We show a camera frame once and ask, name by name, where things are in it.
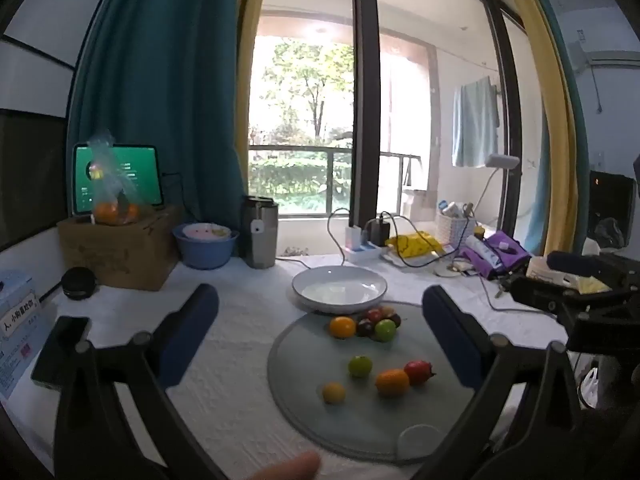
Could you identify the black charger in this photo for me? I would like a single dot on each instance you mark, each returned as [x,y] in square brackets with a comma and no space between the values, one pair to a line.
[379,232]

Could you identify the orange fruit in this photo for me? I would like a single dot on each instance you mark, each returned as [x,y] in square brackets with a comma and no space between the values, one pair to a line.
[392,383]
[342,327]

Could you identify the black round speaker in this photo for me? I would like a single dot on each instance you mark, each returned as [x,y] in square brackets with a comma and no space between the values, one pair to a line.
[79,283]

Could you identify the dark plum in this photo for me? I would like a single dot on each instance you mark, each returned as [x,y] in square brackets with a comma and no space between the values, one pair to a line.
[365,328]
[396,319]

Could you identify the cardboard box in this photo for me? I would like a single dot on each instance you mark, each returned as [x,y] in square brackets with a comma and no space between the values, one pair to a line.
[138,256]

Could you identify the white round disc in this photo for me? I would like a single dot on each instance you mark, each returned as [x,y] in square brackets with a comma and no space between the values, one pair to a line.
[417,442]

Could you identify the yellow plastic bag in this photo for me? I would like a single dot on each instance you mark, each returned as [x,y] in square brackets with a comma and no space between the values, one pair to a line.
[415,245]

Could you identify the yellow curtain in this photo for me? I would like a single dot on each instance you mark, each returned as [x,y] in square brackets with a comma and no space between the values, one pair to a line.
[563,198]

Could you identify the green fruit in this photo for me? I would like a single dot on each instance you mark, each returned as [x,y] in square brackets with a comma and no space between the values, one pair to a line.
[385,330]
[360,366]

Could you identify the white ceramic bowl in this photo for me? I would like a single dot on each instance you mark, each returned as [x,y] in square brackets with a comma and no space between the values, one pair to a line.
[339,289]

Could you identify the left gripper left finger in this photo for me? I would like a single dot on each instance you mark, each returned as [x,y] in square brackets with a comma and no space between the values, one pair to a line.
[92,436]

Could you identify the hanging light blue towel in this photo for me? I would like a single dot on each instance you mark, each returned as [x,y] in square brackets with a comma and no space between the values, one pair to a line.
[475,124]

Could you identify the round grey placemat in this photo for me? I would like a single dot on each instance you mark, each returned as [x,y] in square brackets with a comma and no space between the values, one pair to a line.
[304,357]

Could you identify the teal curtain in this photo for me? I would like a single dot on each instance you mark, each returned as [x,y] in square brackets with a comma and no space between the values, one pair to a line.
[163,73]

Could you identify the operator hand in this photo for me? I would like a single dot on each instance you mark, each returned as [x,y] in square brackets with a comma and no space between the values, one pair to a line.
[302,467]

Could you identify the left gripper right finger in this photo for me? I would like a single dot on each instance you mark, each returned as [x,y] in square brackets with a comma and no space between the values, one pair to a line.
[539,436]

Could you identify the white charger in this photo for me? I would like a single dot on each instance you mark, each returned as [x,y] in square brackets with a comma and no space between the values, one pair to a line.
[353,238]

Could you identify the blue plastic bowl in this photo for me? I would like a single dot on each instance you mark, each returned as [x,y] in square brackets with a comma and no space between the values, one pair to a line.
[204,245]

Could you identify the brown kiwi fruit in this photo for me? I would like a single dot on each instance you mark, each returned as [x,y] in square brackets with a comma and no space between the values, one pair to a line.
[388,312]

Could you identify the plastic bag of oranges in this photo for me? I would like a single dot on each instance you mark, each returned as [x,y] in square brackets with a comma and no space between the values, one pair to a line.
[115,199]

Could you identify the black smartphone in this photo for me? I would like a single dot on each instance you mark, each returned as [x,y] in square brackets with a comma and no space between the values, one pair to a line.
[57,357]

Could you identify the blue tissue box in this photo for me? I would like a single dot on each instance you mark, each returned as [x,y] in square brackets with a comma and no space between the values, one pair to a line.
[23,327]

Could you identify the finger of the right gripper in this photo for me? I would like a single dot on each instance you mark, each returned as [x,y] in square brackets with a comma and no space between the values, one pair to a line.
[573,264]
[543,296]

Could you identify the green screen tablet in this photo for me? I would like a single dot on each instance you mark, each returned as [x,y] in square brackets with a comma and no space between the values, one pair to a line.
[139,163]

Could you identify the white power strip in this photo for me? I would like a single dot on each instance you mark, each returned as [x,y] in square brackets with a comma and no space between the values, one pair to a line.
[364,253]

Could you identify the red tomato with stem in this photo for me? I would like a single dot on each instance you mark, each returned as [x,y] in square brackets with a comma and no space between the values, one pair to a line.
[419,372]

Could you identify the red round fruit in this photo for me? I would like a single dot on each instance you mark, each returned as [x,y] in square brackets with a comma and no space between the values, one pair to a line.
[375,315]

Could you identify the purple cloth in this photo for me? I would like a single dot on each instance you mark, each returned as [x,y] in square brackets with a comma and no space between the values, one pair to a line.
[495,255]

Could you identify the white woven basket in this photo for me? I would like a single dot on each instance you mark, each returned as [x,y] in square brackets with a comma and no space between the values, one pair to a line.
[453,231]

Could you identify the small yellow fruit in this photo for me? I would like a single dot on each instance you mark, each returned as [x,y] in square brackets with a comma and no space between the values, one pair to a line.
[333,393]

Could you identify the white desk lamp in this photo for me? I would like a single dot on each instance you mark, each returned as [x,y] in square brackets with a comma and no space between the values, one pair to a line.
[497,163]

